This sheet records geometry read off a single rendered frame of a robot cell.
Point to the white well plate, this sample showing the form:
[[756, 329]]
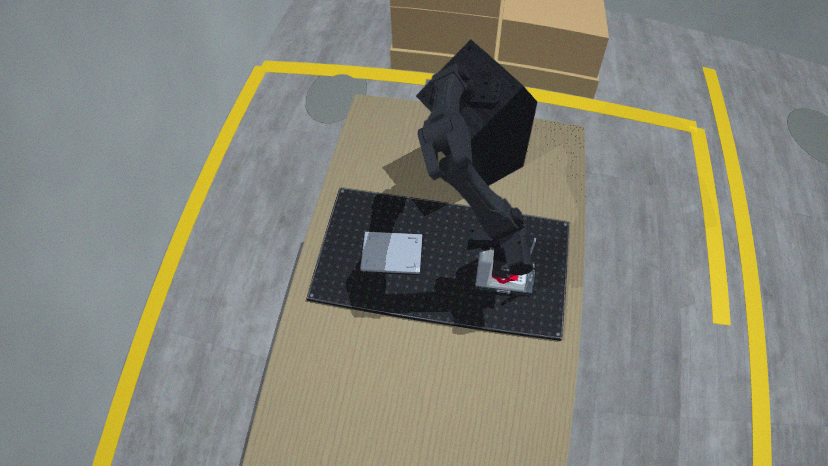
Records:
[[497, 284], [488, 257]]

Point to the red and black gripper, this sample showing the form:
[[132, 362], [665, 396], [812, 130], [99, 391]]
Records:
[[498, 273]]

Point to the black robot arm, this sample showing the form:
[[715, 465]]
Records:
[[495, 215]]

